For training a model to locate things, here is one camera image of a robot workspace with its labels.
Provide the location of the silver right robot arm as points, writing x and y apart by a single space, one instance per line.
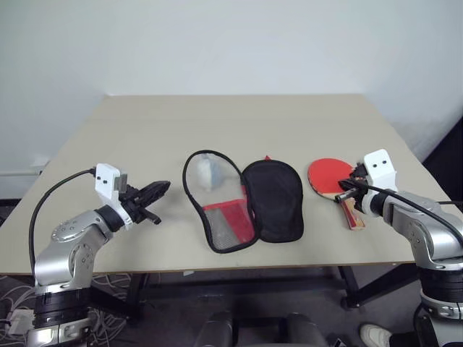
430 238

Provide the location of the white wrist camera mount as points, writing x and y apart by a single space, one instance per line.
380 170
106 180

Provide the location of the white wall trunking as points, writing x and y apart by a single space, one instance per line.
21 168

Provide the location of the white shoe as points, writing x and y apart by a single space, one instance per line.
374 334

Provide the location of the black metal table frame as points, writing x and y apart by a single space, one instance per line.
238 283

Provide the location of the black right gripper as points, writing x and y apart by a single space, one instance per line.
360 171

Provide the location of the black object by wall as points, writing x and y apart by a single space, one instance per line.
446 148

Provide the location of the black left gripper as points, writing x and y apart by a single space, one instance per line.
133 202

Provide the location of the red table tennis paddle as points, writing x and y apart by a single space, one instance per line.
325 177

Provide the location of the white power adapter box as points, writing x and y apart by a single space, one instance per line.
20 322

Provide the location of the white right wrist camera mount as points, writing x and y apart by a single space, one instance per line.
380 170

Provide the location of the dark rounded shape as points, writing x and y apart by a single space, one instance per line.
304 330
217 330

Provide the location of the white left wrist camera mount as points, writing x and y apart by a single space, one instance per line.
106 180

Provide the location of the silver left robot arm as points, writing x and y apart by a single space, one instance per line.
58 253

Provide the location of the black mesh paddle case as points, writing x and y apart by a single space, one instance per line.
275 206

